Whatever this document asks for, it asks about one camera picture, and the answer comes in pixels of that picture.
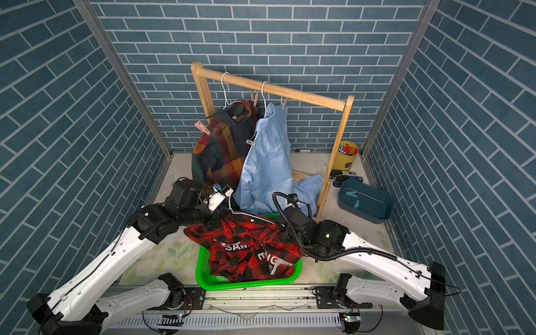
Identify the light blue shirt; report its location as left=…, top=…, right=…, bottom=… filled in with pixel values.
left=233, top=103, right=323, bottom=215

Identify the pink clothespin on sleeve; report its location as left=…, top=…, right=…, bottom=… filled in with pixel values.
left=194, top=121, right=211, bottom=135

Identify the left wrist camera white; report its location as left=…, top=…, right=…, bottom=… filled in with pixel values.
left=208, top=184, right=234, bottom=212

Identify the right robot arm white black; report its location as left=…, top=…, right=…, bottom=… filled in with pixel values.
left=272, top=192, right=449, bottom=331

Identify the yellow pen cup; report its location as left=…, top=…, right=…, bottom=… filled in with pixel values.
left=333, top=140, right=360, bottom=171

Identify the blue black stapler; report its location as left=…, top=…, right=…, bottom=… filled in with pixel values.
left=332, top=174, right=364, bottom=188

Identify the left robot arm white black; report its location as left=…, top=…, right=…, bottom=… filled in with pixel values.
left=27, top=177, right=234, bottom=334

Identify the pink clothespin at collar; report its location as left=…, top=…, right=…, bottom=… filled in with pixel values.
left=250, top=91, right=259, bottom=107

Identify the dark multicolour plaid shirt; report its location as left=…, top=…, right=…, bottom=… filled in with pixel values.
left=191, top=100, right=260, bottom=189

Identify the white wire hanger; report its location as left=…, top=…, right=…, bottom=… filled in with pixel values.
left=220, top=72, right=232, bottom=108
left=227, top=197, right=275, bottom=224
left=261, top=81, right=268, bottom=112

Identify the wooden clothes rack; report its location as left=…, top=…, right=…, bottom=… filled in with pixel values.
left=191, top=61, right=355, bottom=218

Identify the green plastic basket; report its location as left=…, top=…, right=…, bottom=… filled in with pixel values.
left=195, top=213, right=303, bottom=292

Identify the red black plaid shirt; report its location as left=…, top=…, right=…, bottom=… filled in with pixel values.
left=183, top=213, right=307, bottom=283

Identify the teal storage box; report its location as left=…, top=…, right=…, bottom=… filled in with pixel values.
left=337, top=180, right=394, bottom=224

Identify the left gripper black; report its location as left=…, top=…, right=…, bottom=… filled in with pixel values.
left=178, top=195, right=233, bottom=230

